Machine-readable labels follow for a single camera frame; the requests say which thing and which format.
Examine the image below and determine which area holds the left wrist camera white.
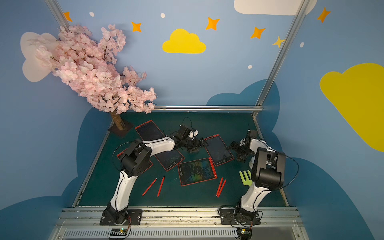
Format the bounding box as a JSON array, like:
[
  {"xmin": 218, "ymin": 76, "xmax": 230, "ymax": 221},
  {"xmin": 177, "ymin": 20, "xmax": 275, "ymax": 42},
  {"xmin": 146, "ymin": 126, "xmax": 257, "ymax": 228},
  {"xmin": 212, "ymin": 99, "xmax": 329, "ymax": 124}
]
[{"xmin": 189, "ymin": 128, "xmax": 199, "ymax": 140}]

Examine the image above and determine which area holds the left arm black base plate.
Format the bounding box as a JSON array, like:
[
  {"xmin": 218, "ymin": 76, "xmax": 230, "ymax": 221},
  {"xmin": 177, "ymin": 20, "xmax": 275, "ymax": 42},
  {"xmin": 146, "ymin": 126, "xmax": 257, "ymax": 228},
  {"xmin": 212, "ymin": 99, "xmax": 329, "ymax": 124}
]
[{"xmin": 100, "ymin": 209, "xmax": 143, "ymax": 226}]

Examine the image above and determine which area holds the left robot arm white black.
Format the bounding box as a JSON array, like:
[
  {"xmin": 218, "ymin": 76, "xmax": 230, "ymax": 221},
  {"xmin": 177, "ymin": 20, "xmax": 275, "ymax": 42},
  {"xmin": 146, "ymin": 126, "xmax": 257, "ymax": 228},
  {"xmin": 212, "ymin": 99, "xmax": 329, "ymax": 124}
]
[{"xmin": 100, "ymin": 125, "xmax": 209, "ymax": 226}]

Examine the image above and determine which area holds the red stylus right pair outer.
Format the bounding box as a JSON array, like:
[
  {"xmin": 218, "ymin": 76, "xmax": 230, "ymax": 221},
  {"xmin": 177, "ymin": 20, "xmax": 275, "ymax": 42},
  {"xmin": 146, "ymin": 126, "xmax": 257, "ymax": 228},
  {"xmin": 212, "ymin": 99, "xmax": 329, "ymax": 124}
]
[{"xmin": 218, "ymin": 180, "xmax": 227, "ymax": 198}]

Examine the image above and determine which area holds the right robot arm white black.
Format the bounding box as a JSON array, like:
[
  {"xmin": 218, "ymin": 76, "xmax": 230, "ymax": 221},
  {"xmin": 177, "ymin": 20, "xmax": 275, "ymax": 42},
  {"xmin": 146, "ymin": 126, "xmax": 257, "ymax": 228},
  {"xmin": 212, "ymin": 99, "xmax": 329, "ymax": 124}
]
[{"xmin": 229, "ymin": 130, "xmax": 287, "ymax": 225}]

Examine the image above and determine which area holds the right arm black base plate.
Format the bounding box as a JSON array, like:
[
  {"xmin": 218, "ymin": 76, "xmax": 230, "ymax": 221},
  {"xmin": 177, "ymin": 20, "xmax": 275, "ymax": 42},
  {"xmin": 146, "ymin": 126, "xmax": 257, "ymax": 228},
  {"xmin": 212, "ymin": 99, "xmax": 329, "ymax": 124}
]
[{"xmin": 218, "ymin": 208, "xmax": 261, "ymax": 226}]

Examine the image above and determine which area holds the red stylus pair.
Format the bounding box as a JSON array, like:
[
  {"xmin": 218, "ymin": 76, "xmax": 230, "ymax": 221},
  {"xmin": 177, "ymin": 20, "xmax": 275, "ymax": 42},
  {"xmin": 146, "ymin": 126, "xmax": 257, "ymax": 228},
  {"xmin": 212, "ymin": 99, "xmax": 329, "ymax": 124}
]
[
  {"xmin": 218, "ymin": 180, "xmax": 227, "ymax": 198},
  {"xmin": 216, "ymin": 177, "xmax": 224, "ymax": 197}
]

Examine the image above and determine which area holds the colourful scribble red writing tablet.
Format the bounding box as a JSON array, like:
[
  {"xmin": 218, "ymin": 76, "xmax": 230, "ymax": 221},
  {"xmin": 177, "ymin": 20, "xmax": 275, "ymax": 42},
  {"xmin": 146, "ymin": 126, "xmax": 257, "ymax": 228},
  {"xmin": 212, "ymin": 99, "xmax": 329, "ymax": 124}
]
[{"xmin": 178, "ymin": 158, "xmax": 215, "ymax": 187}]

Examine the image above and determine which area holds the green garden fork wooden handle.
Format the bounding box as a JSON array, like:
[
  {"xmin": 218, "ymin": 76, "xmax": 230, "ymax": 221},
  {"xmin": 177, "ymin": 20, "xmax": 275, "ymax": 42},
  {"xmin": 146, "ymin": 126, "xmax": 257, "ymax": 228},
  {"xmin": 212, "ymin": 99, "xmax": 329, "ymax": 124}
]
[{"xmin": 239, "ymin": 170, "xmax": 253, "ymax": 187}]

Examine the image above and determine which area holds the red stylus right pair inner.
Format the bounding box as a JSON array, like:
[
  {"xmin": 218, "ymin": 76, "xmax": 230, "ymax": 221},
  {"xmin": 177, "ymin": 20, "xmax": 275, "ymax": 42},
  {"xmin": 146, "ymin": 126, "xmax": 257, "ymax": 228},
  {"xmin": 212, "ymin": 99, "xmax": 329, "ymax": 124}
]
[{"xmin": 216, "ymin": 177, "xmax": 224, "ymax": 197}]

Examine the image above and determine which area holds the aluminium front rail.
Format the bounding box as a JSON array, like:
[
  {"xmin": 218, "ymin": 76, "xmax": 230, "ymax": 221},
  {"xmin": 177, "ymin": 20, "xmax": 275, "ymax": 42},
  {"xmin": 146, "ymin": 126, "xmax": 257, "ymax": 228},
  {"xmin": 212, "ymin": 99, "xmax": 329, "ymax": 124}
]
[{"xmin": 49, "ymin": 207, "xmax": 309, "ymax": 240}]

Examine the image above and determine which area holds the pink cherry blossom tree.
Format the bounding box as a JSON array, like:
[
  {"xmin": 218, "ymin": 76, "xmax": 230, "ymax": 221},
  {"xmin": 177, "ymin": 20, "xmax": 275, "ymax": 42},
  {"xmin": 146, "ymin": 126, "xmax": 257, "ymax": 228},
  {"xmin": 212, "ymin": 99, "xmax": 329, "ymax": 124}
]
[{"xmin": 34, "ymin": 25, "xmax": 157, "ymax": 131}]

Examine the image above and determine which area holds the aluminium back frame bar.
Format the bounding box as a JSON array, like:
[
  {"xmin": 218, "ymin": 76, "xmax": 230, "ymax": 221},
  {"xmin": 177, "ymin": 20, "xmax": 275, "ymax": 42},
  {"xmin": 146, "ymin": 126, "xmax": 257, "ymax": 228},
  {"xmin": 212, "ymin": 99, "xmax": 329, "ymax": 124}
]
[{"xmin": 155, "ymin": 105, "xmax": 263, "ymax": 112}]

